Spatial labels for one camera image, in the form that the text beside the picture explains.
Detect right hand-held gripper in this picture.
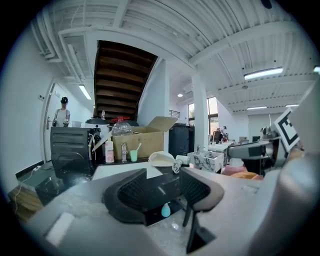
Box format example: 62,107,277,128
227,107,301,161

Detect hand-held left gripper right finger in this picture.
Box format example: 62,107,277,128
179,166,225,213

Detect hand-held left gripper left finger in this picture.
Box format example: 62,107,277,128
101,168,148,226

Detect cream cloth bag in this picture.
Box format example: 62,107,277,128
148,151,176,167

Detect orange cushion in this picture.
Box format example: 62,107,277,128
231,171,261,180

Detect marble pattern sink cabinet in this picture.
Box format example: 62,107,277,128
187,149,225,173

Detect pink shower gel bottle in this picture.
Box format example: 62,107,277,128
104,137,115,164

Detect white table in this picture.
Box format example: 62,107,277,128
207,141,236,154

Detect tall black cabinet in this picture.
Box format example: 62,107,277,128
168,123,195,159

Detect black appliance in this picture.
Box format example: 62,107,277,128
49,126,96,179

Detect brown cardboard box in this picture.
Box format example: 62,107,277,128
91,116,179,161

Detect white and black device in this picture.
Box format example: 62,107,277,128
84,116,111,141

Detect wooden boards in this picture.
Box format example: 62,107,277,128
7,184,45,224

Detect wooden staircase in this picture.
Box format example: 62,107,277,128
93,39,159,124

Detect thin white cable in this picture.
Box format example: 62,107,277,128
12,167,36,216

